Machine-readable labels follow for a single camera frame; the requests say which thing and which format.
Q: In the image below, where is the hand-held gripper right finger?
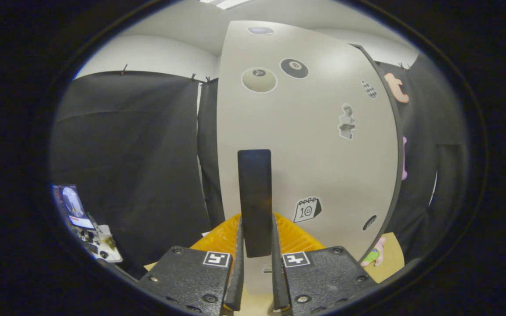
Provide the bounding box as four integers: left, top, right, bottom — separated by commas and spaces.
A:
271, 213, 377, 316

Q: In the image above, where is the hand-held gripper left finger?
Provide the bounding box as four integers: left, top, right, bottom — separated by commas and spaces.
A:
139, 213, 245, 316

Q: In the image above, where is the beige shoe cabinet door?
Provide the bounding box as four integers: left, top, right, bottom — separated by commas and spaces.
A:
216, 20, 401, 295

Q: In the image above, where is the grey shoe cabinet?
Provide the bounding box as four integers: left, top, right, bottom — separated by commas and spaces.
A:
351, 43, 405, 264

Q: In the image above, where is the green plush toy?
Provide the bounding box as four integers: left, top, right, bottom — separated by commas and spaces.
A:
361, 237, 386, 267

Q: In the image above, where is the black backdrop cloth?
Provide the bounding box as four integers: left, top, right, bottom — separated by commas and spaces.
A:
50, 53, 469, 268

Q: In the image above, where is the small display screen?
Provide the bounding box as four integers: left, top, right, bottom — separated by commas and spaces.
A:
52, 184, 95, 230

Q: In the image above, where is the long ceiling light panel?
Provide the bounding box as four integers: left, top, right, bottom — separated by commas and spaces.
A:
200, 0, 253, 10

